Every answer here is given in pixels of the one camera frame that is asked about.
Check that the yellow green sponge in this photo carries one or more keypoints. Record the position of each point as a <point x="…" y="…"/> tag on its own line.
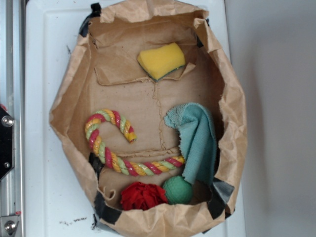
<point x="161" y="61"/>

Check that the brown paper bag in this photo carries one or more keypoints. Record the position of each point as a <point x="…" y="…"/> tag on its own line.
<point x="103" y="73"/>

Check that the teal cloth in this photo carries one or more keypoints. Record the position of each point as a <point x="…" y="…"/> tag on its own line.
<point x="198" y="144"/>

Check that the green rubber ball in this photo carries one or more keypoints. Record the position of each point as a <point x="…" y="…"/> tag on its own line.
<point x="177" y="190"/>

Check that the red crumpled fabric ball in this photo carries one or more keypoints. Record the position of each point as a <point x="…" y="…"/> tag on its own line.
<point x="142" y="196"/>

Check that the multicolour twisted rope toy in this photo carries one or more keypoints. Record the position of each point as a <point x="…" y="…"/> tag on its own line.
<point x="113" y="161"/>

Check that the black metal bracket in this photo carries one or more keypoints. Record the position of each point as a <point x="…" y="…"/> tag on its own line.
<point x="6" y="142"/>

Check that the aluminium frame rail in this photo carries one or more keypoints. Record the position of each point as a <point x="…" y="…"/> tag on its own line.
<point x="12" y="69"/>

